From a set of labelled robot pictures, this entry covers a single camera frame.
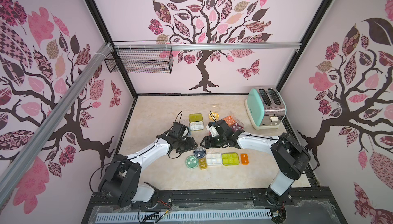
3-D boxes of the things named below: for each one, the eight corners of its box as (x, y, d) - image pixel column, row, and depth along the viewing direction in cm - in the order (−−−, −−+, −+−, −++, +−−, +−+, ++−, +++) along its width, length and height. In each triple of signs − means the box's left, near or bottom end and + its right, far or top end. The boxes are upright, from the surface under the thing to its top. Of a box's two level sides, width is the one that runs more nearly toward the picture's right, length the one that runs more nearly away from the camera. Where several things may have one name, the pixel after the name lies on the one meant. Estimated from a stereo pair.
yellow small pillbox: (198, 169, 85) (198, 168, 84) (198, 159, 89) (198, 158, 87) (206, 169, 85) (207, 168, 84) (206, 159, 89) (206, 158, 87)
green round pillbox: (185, 168, 86) (185, 167, 84) (186, 157, 90) (186, 155, 88) (198, 168, 86) (198, 167, 84) (198, 157, 90) (198, 155, 88)
